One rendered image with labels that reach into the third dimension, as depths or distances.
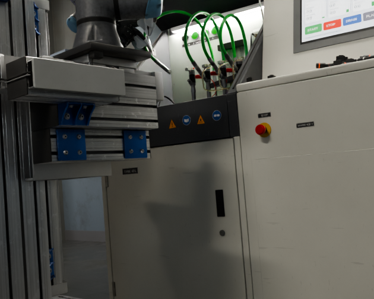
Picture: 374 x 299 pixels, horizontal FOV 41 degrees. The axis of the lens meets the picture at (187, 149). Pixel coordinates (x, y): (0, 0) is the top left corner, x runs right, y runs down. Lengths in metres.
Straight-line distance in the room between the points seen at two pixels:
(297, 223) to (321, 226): 0.08
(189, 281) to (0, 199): 0.86
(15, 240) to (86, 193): 4.53
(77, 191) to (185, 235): 4.23
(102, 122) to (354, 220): 0.84
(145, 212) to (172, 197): 0.15
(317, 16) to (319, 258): 0.93
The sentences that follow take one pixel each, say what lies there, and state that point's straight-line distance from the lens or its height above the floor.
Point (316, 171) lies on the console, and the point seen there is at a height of 0.64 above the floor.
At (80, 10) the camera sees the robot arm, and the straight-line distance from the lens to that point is 1.53.
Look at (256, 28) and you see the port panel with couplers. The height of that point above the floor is 1.33.
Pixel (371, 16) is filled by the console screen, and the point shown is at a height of 1.18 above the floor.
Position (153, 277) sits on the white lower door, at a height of 0.26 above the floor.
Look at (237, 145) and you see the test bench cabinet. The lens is 1.82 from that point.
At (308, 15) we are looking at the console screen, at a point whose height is 1.25.
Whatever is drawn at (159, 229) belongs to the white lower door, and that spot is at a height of 0.45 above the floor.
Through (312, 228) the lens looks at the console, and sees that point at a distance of 1.72.
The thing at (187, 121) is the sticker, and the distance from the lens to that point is 1.93.
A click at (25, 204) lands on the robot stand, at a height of 0.61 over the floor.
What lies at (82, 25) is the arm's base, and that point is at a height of 1.12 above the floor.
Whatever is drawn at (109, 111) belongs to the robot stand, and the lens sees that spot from 1.43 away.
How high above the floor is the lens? 0.66
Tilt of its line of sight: 3 degrees up
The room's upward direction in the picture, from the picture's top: 4 degrees counter-clockwise
